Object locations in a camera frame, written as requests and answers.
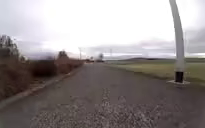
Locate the small round tree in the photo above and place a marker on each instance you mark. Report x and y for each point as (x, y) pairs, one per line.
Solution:
(100, 56)

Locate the grey asphalt road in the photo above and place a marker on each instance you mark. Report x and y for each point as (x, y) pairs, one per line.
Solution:
(100, 86)

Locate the curved pale street lamp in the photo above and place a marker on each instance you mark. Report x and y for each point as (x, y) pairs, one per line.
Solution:
(179, 50)

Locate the cluster of trees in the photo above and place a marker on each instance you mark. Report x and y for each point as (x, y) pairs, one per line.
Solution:
(3, 45)

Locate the dry brown brush strip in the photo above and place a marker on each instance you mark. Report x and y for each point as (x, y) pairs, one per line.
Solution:
(10, 76)

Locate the pale concrete kerb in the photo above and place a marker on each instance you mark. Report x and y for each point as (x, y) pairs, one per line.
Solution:
(23, 94)

